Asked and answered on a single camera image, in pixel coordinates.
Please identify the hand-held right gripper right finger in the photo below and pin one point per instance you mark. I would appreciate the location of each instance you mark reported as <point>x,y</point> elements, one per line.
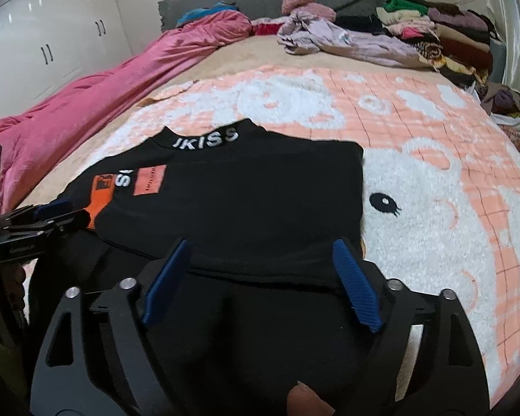
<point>357,286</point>

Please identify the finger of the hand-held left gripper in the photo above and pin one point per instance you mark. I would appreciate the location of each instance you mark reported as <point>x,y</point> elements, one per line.
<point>50,209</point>
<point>65,223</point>

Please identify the white wardrobe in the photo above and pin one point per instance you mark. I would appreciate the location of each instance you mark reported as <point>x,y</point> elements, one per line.
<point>34,30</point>

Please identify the pile of folded clothes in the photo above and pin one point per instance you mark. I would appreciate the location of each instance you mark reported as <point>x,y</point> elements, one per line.
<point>437,39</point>

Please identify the pink quilt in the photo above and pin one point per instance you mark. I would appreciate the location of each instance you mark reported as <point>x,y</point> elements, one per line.
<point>91,95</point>

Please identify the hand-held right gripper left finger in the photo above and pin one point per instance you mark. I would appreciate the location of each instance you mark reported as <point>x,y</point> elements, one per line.
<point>167,281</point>

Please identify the peach and white printed blanket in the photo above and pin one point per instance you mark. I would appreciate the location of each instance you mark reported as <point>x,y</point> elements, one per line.
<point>416,117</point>

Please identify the black printed shirt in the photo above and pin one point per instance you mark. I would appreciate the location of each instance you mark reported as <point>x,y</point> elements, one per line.
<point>242,208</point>

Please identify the blue cloth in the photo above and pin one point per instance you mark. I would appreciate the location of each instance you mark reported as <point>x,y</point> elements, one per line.
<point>203,12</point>

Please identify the lilac garment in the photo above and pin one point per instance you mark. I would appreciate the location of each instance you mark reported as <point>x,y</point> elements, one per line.
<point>329,37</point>

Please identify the beige bed sheet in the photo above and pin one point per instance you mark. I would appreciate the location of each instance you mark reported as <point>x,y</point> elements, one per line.
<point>242,56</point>

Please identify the pink fluffy garment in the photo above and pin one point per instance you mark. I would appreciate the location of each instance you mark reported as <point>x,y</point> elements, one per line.
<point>320,11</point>
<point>298,0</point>

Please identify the white satin curtain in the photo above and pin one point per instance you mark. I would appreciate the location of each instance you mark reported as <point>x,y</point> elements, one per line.
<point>513,21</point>

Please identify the red cloth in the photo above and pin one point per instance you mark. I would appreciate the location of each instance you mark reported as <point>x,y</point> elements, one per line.
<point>268,29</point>

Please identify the person's right hand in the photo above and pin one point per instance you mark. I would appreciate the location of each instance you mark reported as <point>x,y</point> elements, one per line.
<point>307,401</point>

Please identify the grey cushion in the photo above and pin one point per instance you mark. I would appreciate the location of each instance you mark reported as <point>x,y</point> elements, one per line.
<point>498,58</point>

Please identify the white bag of clothes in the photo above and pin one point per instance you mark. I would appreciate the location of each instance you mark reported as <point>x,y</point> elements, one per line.
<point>509,104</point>

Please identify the person's left hand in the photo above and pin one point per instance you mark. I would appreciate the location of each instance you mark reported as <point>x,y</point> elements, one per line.
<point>13,288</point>

